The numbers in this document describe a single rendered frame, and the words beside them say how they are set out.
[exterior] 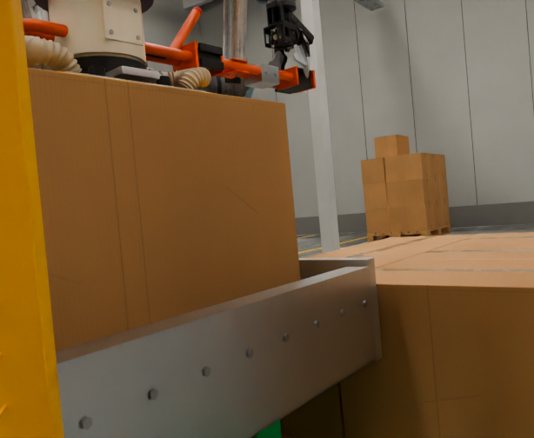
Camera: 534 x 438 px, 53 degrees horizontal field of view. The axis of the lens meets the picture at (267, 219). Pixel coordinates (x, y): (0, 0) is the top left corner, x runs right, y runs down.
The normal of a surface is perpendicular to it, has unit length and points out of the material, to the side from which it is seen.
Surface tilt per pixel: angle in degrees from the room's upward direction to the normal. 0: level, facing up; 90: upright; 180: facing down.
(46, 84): 90
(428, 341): 90
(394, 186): 90
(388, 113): 90
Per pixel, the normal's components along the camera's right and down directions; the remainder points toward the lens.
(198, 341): 0.79, -0.05
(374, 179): -0.59, 0.07
